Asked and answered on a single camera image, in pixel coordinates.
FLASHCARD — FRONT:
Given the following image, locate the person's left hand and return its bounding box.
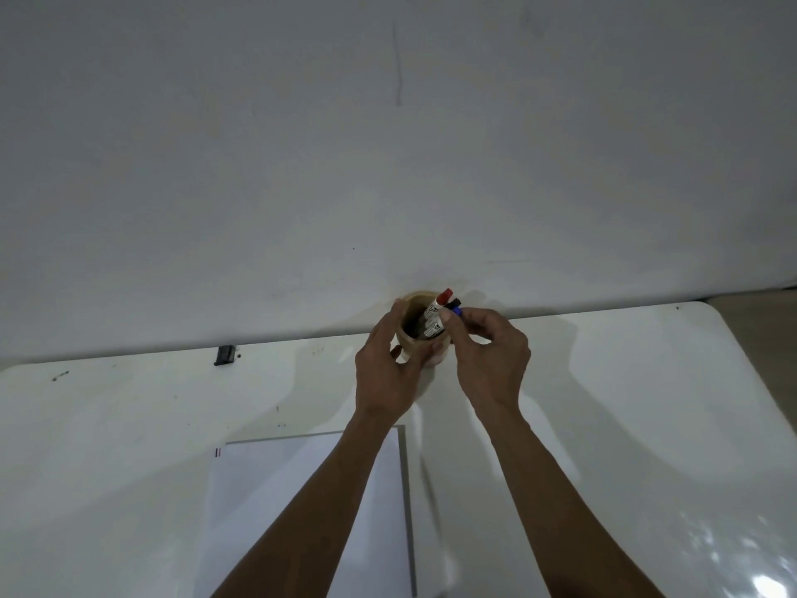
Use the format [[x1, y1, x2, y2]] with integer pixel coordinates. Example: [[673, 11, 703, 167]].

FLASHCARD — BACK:
[[353, 299, 447, 430]]

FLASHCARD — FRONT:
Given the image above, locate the person's right hand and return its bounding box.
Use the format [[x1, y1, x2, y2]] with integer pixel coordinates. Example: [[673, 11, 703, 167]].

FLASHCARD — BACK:
[[440, 306, 534, 424]]

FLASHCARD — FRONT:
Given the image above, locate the wooden pen holder cup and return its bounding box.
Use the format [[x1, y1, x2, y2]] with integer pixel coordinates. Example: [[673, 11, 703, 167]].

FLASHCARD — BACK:
[[390, 291, 454, 368]]

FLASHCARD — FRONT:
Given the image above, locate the black marker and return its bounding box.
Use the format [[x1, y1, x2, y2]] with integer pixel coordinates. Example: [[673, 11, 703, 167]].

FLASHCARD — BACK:
[[434, 297, 463, 334]]

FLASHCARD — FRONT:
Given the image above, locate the red marker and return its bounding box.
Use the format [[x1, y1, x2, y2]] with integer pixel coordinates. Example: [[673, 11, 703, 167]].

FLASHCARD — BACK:
[[418, 289, 454, 337]]

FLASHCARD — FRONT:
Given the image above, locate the white paper sheet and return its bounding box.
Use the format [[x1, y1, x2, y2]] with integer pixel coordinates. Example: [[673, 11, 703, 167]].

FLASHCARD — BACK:
[[196, 424, 417, 598]]

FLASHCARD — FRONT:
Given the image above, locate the person's left forearm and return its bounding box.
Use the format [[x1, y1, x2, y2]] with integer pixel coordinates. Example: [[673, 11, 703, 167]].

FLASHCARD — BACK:
[[211, 407, 399, 598]]

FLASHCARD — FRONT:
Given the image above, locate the person's right forearm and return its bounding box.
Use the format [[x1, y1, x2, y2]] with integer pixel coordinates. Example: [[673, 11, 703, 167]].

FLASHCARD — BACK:
[[482, 404, 667, 598]]

